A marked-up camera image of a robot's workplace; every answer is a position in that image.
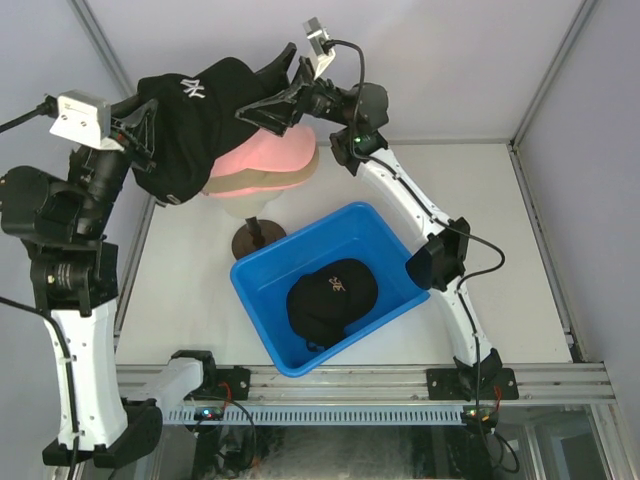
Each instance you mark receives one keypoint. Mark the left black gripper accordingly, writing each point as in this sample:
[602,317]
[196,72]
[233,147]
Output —
[134,133]

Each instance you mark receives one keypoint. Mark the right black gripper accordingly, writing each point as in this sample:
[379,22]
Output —
[280,106]

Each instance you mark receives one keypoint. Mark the dark cap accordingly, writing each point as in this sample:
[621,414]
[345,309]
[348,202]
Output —
[194,125]

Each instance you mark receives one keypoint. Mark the beige cap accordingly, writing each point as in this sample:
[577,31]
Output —
[236,183]

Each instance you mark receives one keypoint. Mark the dark round wooden stand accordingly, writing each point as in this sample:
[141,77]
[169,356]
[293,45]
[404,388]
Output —
[254,235]

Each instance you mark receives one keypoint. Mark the blue plastic bin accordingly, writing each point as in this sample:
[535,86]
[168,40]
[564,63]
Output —
[263,279]

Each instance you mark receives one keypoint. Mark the pink baseball cap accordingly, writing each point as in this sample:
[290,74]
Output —
[249,191]

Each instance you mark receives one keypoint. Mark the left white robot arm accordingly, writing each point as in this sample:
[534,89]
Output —
[61,223]

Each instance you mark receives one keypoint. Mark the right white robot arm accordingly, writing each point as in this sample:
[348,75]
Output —
[438,265]

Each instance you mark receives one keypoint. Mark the beige mannequin head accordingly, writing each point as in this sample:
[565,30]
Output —
[249,205]

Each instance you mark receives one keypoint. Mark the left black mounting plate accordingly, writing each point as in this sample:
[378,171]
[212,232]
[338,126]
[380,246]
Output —
[227,383]

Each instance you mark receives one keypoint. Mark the black mounting plate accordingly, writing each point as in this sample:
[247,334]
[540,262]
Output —
[456,384]
[227,383]

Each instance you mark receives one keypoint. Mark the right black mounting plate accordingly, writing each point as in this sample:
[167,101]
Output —
[456,384]

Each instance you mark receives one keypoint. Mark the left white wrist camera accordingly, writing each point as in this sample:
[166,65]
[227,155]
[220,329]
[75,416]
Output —
[84,119]

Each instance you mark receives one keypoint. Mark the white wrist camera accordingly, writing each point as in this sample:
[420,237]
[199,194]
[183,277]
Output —
[84,119]
[322,54]

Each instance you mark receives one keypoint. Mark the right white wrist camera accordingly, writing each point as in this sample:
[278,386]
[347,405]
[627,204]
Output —
[322,54]

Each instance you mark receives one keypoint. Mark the aluminium mounting rail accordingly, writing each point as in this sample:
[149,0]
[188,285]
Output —
[538,384]

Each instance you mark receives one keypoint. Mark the perforated grey cable duct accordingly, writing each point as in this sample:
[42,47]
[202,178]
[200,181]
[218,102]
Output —
[346,415]

